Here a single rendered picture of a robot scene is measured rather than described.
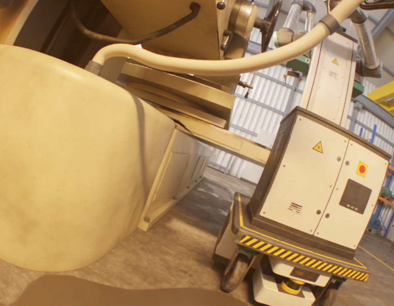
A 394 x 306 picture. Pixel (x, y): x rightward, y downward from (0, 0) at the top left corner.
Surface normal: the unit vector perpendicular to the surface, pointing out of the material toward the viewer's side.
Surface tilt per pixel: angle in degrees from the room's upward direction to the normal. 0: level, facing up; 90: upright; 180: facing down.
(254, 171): 90
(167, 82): 90
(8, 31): 90
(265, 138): 90
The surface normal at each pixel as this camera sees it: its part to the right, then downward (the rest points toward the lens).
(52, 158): 0.59, 0.26
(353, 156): -0.19, -0.05
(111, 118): 0.77, 0.33
